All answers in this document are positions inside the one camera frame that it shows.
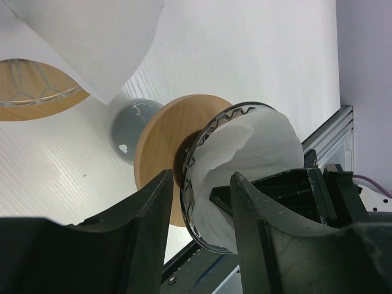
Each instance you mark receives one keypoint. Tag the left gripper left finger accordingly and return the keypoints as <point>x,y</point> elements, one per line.
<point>120,250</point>

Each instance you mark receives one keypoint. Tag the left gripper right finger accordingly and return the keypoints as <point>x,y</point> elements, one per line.
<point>281,251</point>

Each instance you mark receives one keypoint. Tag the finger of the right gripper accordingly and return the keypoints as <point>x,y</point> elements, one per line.
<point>300,198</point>

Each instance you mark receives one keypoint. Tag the grey ribbed glass dripper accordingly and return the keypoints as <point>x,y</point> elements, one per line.
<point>219,143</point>

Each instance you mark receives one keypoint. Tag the grey glass carafe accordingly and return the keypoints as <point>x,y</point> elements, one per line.
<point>128,125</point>

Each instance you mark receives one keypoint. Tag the clear ribbed glass dripper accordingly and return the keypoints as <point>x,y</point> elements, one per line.
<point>25,83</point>

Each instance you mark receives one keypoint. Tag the right corner aluminium post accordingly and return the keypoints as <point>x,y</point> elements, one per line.
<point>332,142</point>

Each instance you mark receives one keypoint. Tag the aluminium frame rail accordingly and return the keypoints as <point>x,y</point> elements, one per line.
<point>196,270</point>

